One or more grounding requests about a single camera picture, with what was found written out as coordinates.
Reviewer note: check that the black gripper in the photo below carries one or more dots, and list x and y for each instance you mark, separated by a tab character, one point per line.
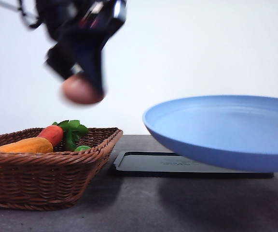
80	29

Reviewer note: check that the brown egg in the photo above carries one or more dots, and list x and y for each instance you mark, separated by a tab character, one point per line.
81	89

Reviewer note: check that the blue round plate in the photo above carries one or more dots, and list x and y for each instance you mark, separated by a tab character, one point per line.
238	132

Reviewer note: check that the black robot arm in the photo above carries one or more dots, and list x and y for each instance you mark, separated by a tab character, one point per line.
80	29

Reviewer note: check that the brown wicker basket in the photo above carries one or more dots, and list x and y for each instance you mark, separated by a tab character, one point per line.
52	180

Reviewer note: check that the green leafy toy vegetable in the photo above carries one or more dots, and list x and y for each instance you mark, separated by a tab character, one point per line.
72	131

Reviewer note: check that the red orange toy carrot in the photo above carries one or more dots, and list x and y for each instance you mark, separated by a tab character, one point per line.
52	132

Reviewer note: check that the orange yellow toy vegetable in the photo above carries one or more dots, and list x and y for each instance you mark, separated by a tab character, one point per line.
29	146

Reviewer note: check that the black rectangular tray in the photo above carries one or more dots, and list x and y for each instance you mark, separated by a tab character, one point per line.
175	163

